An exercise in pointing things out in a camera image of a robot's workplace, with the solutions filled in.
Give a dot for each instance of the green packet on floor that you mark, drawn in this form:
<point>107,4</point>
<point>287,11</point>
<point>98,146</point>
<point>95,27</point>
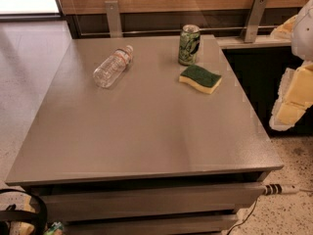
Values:
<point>56,228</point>

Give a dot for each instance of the green and yellow sponge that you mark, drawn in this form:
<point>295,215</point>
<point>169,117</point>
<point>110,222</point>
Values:
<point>200,79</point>

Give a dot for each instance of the striped black white connector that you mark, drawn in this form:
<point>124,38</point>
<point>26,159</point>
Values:
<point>280,189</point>

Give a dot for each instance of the left metal wall bracket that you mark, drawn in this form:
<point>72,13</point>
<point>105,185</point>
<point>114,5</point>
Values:
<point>113,18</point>

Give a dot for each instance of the black strap bag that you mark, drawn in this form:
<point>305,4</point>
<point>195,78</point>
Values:
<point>37,219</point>

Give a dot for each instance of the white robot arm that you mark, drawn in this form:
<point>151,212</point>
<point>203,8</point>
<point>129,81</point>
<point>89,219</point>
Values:
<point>302,34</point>

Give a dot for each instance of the clear plastic water bottle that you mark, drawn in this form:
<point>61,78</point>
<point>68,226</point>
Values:
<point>111,68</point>

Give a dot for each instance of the green soda can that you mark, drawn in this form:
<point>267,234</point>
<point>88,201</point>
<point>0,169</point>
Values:
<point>190,38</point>

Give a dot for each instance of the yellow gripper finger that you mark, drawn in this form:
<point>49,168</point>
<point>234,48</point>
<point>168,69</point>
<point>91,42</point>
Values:
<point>295,96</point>
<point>283,31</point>

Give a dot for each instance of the metal wall bracket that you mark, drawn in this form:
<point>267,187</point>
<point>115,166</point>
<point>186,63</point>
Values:
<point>113,18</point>
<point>253,20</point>

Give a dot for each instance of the metal rail bar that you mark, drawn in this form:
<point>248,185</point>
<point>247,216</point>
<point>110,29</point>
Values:
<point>167,32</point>

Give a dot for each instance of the right metal wall bracket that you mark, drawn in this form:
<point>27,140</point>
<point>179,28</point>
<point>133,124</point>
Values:
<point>253,20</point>

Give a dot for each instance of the grey drawer cabinet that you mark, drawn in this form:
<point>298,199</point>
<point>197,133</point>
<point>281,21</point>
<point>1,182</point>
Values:
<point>150,155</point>

